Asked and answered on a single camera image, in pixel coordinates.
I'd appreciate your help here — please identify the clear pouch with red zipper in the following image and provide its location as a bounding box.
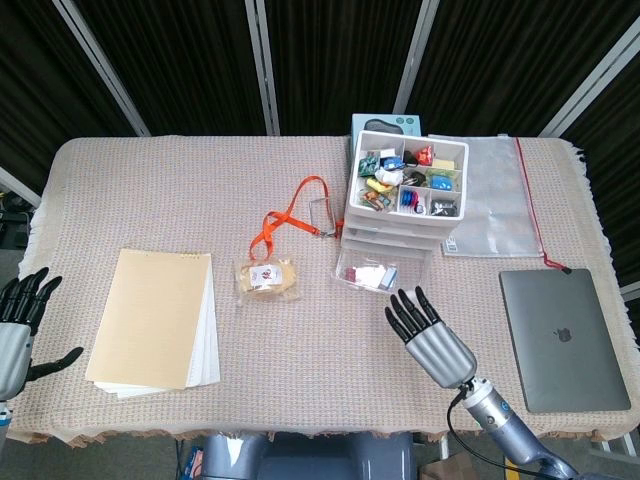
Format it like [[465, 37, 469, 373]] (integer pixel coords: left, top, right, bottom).
[[427, 133, 574, 274]]

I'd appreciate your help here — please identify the grey laptop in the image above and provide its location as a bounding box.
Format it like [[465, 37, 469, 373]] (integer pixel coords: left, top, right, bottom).
[[498, 268, 632, 414]]

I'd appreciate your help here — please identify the teal cardboard box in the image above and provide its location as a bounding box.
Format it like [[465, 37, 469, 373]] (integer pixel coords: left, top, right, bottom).
[[349, 113, 421, 139]]

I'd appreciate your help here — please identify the bagged pastry snack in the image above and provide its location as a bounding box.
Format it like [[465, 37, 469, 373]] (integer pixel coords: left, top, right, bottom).
[[234, 258, 301, 304]]

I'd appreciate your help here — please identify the clear badge holder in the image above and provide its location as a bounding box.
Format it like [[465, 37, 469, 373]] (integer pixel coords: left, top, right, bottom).
[[309, 197, 340, 239]]

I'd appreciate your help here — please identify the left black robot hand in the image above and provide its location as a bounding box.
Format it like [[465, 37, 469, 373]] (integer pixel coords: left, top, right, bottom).
[[0, 267, 85, 401]]

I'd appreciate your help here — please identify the white partition frame post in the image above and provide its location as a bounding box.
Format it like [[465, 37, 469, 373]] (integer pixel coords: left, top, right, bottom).
[[244, 0, 281, 136], [392, 0, 441, 116], [52, 0, 151, 137], [539, 19, 640, 139]]

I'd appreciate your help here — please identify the tan cover notepad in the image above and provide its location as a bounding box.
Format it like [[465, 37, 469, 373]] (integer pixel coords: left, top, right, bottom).
[[85, 248, 222, 400]]

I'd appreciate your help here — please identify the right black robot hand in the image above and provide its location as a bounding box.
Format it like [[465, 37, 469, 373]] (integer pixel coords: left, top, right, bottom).
[[383, 287, 477, 390]]

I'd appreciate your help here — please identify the white plastic drawer unit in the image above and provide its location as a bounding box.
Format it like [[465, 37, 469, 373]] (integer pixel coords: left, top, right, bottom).
[[339, 130, 470, 251]]

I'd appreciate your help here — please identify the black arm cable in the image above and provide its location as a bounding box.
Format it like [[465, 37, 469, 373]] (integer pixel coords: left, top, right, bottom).
[[447, 387, 556, 476]]

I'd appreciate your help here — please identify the beige woven tablecloth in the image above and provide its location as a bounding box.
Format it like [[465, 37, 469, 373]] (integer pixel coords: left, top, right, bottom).
[[7, 134, 629, 447]]

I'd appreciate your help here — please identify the clear drawer with pink clip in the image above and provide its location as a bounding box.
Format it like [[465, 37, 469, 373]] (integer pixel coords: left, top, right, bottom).
[[332, 247, 432, 296]]

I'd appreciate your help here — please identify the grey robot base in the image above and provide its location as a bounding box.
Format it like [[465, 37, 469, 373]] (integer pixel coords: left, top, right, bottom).
[[199, 430, 416, 480]]

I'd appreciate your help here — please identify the orange lanyard strap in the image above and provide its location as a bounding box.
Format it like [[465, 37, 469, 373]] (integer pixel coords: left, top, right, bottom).
[[249, 175, 345, 261]]

